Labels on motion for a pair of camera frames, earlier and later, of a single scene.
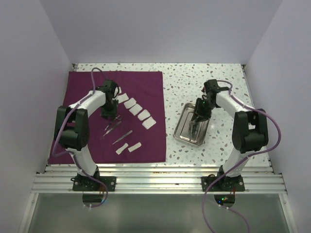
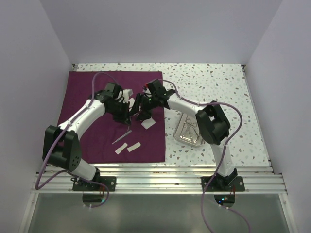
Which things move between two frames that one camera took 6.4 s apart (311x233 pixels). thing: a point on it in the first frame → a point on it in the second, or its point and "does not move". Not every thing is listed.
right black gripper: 202,116 → 146,113
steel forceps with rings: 119,117 → 187,124
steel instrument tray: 194,134 does not move
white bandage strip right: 138,144 does not move
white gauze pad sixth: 149,123 does not move
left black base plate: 85,183 does not move
